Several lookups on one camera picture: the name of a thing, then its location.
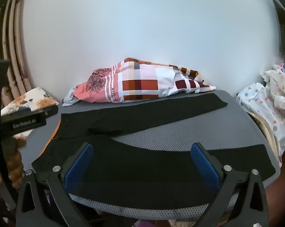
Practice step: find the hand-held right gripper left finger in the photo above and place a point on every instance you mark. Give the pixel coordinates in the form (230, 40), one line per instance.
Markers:
(78, 167)

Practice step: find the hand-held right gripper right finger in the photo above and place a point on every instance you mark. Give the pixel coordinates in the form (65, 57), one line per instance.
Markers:
(205, 167)

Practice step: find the black pants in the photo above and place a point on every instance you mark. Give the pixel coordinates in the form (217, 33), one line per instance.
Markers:
(142, 170)

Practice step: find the person's left hand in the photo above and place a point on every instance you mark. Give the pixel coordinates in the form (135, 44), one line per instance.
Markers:
(16, 165)

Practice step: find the floral white cushion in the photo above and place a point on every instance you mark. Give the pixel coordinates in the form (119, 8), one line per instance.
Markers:
(26, 99)

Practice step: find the grey mesh mat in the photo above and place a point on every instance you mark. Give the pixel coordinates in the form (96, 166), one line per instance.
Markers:
(170, 137)

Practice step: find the beige patterned curtain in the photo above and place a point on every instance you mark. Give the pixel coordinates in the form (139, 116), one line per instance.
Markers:
(14, 52)

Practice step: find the white dotted cloth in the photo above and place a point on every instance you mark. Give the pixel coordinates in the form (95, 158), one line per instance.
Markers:
(270, 104)

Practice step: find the checked pink pillow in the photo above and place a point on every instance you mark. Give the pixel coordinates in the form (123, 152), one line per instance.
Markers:
(137, 85)

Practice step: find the wooden bed frame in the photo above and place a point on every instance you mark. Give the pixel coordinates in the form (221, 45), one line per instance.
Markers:
(282, 194)

